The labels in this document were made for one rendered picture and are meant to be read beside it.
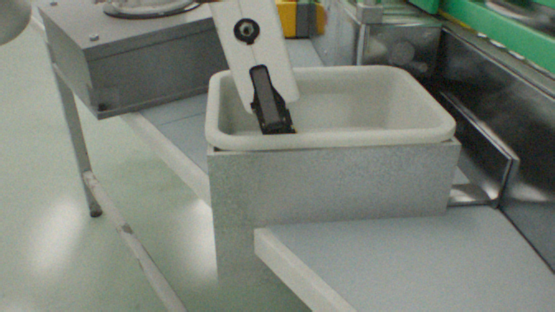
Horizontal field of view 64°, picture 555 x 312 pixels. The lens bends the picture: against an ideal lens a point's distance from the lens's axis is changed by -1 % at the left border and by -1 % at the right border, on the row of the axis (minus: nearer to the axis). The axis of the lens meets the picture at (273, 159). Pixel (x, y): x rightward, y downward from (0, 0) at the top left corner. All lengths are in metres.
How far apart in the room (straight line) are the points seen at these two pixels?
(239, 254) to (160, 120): 0.25
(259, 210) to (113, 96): 0.32
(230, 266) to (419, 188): 0.20
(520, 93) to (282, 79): 0.21
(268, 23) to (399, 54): 0.25
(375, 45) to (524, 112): 0.20
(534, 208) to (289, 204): 0.21
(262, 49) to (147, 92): 0.33
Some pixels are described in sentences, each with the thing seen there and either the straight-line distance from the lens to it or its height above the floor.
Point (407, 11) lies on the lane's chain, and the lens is 0.65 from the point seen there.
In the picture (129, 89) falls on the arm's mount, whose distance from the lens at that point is 0.65.
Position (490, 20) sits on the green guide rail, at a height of 0.90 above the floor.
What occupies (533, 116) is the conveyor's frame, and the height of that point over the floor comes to 0.85.
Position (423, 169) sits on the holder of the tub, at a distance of 0.42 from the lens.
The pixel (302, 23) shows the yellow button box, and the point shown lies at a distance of 0.96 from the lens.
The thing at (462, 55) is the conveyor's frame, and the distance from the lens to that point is 0.54.
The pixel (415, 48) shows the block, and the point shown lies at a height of 0.85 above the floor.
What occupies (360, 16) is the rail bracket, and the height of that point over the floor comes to 0.89.
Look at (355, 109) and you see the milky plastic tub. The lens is 0.55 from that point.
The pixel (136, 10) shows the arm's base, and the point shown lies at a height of 0.87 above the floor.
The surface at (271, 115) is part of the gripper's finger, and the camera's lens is 0.36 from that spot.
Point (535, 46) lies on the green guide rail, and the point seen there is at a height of 0.90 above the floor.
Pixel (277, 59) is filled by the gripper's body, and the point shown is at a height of 0.90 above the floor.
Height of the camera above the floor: 1.02
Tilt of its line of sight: 31 degrees down
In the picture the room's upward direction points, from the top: straight up
